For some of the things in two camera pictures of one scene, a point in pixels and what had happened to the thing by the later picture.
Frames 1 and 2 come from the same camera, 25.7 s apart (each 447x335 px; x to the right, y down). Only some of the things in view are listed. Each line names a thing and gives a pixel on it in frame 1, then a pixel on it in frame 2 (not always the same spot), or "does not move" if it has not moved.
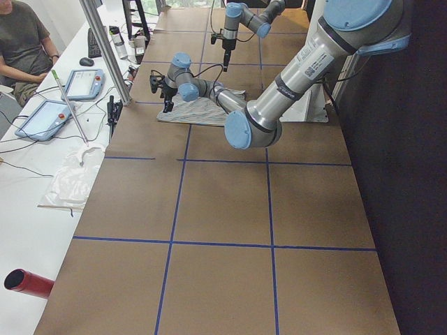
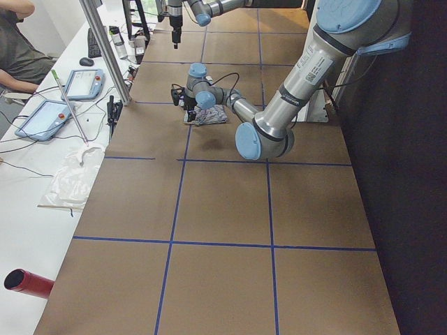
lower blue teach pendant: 45,121 does not move
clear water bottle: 114,31 does not move
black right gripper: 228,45 to 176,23
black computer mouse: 86,61 does not move
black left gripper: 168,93 to 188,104
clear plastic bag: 72,183 does not move
